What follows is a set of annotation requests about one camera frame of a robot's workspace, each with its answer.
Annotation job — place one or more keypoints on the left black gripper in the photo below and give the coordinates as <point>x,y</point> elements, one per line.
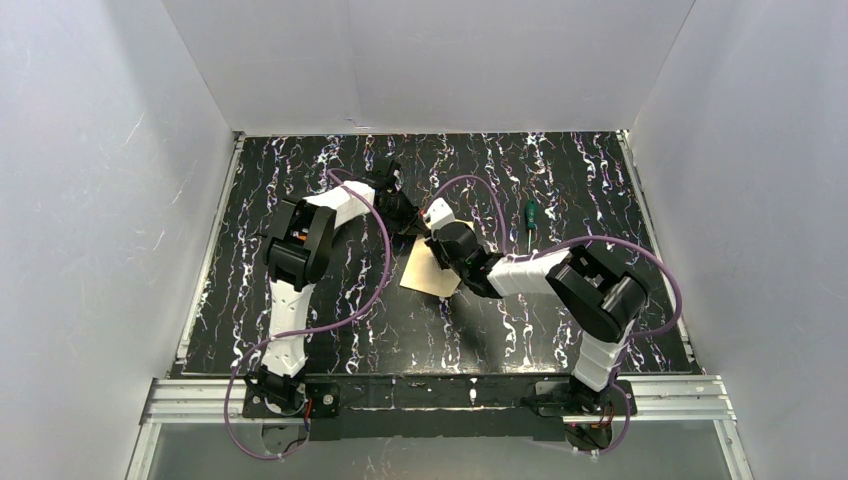
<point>403,211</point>

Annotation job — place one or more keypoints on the white envelope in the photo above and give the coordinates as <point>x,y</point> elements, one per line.
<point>423,274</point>

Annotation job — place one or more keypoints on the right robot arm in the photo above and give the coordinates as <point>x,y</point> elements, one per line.
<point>603,294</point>

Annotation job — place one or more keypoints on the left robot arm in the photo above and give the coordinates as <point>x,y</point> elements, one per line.
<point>296,251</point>

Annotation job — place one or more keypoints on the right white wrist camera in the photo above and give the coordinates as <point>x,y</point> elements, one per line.
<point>438,214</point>

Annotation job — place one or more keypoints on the green handled screwdriver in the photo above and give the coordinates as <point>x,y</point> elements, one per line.
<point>530,213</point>

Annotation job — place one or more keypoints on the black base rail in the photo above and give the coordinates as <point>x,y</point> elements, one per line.
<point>346,406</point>

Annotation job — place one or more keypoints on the aluminium table frame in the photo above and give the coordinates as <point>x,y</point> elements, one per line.
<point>657,398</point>

